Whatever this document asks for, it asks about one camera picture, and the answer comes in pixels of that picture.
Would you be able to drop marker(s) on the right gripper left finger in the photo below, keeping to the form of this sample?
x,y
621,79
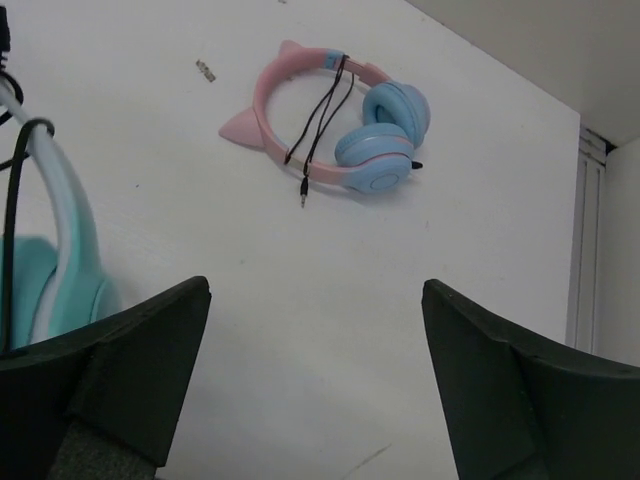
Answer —
x,y
103,402

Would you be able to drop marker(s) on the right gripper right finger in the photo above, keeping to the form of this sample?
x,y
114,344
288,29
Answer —
x,y
518,405

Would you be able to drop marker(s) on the teal cat ear headphones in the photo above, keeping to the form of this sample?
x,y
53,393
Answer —
x,y
48,289

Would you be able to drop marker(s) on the pink blue cat headphones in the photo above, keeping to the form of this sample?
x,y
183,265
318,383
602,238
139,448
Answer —
x,y
378,156

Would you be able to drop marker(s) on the right side aluminium rail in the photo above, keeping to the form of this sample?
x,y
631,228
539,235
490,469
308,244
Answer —
x,y
590,260

